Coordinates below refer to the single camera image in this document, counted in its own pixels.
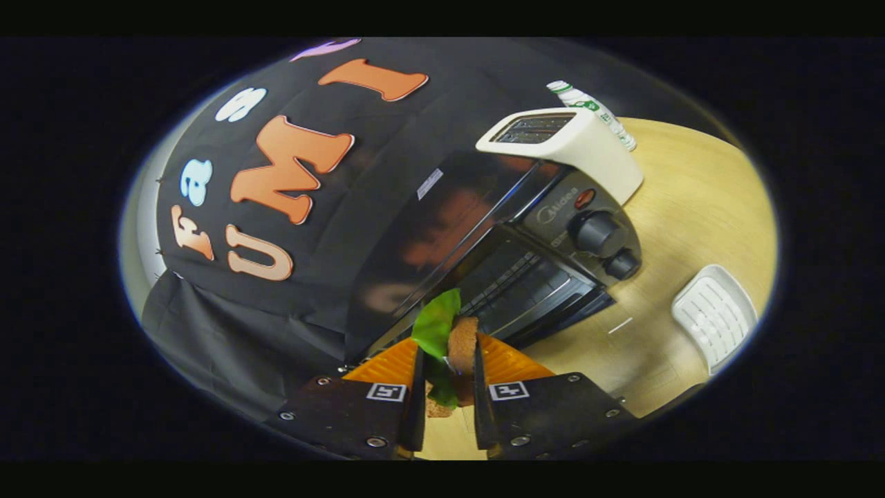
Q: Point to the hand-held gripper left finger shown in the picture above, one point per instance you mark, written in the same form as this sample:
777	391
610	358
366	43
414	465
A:
415	415

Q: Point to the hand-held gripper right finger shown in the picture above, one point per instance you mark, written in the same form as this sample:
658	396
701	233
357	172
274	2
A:
482	415

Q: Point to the bread and lettuce sandwich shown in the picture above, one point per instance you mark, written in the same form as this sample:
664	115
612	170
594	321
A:
437	325

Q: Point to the black toaster oven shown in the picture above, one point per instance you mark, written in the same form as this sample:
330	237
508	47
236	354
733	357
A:
442	221

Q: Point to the white pop-up toaster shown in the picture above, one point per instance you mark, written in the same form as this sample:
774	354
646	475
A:
588	149

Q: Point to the white ribbed plastic tray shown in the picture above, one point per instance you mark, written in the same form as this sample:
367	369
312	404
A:
715	318

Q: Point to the white bottle green label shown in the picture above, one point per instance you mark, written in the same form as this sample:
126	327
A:
601	114

